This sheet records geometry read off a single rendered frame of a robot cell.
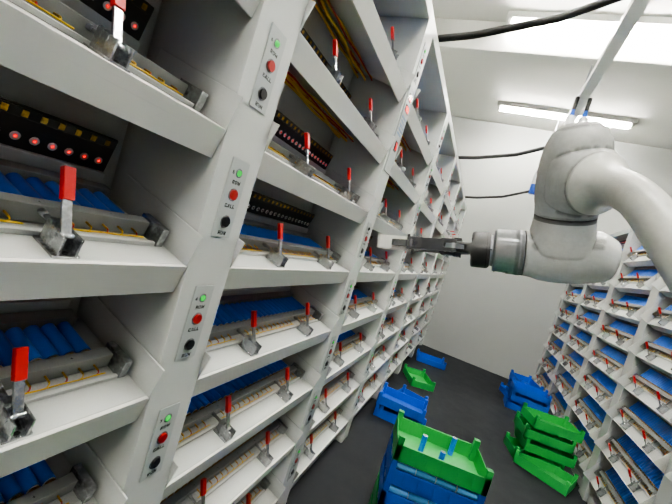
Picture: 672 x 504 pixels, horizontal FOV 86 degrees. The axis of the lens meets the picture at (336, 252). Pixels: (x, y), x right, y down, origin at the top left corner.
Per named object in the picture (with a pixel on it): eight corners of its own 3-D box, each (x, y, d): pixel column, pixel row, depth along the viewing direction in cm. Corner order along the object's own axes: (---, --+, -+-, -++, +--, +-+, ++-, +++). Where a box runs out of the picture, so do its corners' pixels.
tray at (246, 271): (342, 283, 117) (358, 259, 115) (217, 290, 61) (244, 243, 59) (297, 249, 124) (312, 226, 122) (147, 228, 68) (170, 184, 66)
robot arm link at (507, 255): (517, 275, 75) (487, 272, 77) (521, 233, 76) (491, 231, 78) (522, 275, 67) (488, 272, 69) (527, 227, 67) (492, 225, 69)
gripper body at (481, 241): (490, 268, 69) (440, 263, 73) (489, 269, 77) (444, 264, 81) (493, 229, 70) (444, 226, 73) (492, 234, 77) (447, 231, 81)
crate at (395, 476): (465, 479, 130) (472, 459, 130) (478, 521, 110) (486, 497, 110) (386, 447, 135) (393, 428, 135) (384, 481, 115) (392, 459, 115)
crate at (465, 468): (472, 459, 130) (479, 439, 129) (486, 497, 110) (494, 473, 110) (393, 428, 135) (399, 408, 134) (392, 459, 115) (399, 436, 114)
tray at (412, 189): (415, 204, 180) (431, 180, 177) (386, 171, 123) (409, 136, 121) (382, 184, 187) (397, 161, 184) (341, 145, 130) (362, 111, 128)
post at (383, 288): (347, 435, 195) (450, 114, 185) (341, 443, 186) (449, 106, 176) (315, 418, 202) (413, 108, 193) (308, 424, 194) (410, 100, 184)
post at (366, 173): (282, 515, 130) (436, 27, 120) (268, 532, 121) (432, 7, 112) (239, 485, 137) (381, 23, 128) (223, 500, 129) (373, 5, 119)
